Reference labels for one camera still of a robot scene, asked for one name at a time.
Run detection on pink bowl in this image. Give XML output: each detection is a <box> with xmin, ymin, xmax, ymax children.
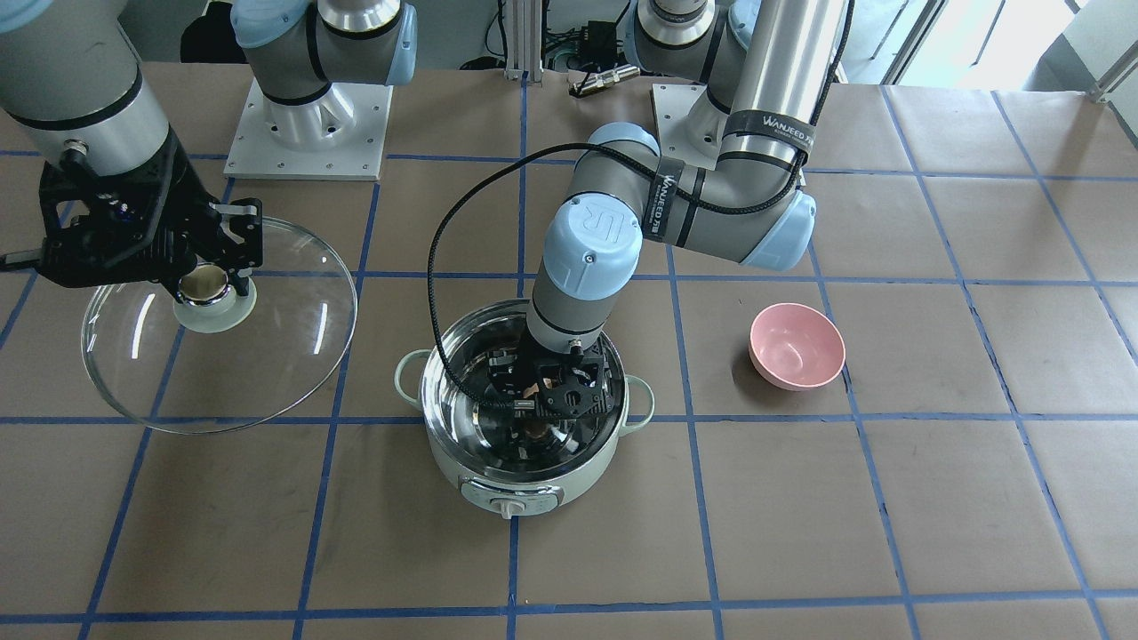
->
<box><xmin>748</xmin><ymin>302</ymin><xmax>846</xmax><ymax>389</ymax></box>

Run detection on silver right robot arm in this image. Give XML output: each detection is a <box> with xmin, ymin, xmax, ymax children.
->
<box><xmin>3</xmin><ymin>1</ymin><xmax>418</xmax><ymax>302</ymax></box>

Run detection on glass pot lid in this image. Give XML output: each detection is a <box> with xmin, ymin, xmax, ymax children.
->
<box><xmin>81</xmin><ymin>218</ymin><xmax>358</xmax><ymax>435</ymax></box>

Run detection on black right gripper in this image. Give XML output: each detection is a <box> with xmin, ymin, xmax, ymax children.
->
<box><xmin>38</xmin><ymin>133</ymin><xmax>263</xmax><ymax>289</ymax></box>

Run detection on pale green electric pot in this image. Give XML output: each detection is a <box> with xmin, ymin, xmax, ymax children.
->
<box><xmin>394</xmin><ymin>300</ymin><xmax>657</xmax><ymax>519</ymax></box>

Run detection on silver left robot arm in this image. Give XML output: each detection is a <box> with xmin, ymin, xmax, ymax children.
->
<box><xmin>461</xmin><ymin>1</ymin><xmax>854</xmax><ymax>417</ymax></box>

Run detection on black braided cable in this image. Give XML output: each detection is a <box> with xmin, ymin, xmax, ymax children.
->
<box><xmin>428</xmin><ymin>0</ymin><xmax>856</xmax><ymax>412</ymax></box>

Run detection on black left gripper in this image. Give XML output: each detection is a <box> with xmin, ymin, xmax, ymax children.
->
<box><xmin>487</xmin><ymin>343</ymin><xmax>617</xmax><ymax>419</ymax></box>

